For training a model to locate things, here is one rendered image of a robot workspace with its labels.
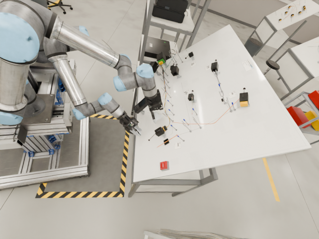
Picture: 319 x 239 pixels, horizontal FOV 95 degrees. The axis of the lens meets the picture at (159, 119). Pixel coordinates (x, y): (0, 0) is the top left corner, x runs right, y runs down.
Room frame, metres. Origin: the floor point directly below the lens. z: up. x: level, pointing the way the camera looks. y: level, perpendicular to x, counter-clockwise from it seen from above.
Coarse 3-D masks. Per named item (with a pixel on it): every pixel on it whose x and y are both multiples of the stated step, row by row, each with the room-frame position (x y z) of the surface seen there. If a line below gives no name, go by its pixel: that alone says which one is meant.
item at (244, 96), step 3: (240, 93) 0.77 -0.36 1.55; (243, 93) 0.78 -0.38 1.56; (246, 93) 0.77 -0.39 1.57; (240, 96) 0.76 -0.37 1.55; (243, 96) 0.76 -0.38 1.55; (246, 96) 0.75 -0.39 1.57; (240, 99) 0.74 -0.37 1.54; (243, 99) 0.73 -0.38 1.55; (246, 99) 0.73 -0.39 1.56; (249, 105) 0.77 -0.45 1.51
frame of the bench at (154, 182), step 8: (200, 176) 0.54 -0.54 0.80; (136, 184) 0.27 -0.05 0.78; (144, 184) 0.30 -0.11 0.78; (152, 184) 0.32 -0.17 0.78; (160, 184) 0.35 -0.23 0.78; (168, 184) 0.37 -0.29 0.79; (176, 184) 0.40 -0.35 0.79; (184, 184) 0.42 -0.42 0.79; (192, 184) 0.45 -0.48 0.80; (200, 184) 0.48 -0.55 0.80; (136, 192) 0.29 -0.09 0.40; (144, 192) 0.32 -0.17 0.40; (152, 192) 0.35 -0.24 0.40; (160, 192) 0.38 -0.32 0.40; (168, 192) 0.42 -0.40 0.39; (176, 192) 0.45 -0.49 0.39; (184, 192) 0.49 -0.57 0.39
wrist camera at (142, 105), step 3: (144, 99) 0.55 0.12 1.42; (147, 99) 0.54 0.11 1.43; (141, 102) 0.53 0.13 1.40; (144, 102) 0.53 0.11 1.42; (147, 102) 0.53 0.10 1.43; (150, 102) 0.54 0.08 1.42; (138, 105) 0.52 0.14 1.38; (141, 105) 0.52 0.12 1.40; (144, 105) 0.52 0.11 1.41; (147, 105) 0.53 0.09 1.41; (135, 108) 0.50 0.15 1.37; (138, 108) 0.50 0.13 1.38; (141, 108) 0.51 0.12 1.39; (135, 111) 0.49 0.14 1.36; (138, 111) 0.50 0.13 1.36
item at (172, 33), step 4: (200, 0) 3.77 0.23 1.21; (196, 8) 3.77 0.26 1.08; (192, 16) 3.76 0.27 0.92; (192, 20) 3.77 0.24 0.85; (164, 32) 3.69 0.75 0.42; (168, 32) 3.71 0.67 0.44; (172, 32) 3.73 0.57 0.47; (176, 32) 3.75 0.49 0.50; (160, 36) 3.62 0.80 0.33; (180, 36) 3.78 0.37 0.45; (184, 36) 3.78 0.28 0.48; (184, 40) 3.77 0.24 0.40; (180, 48) 3.77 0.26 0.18
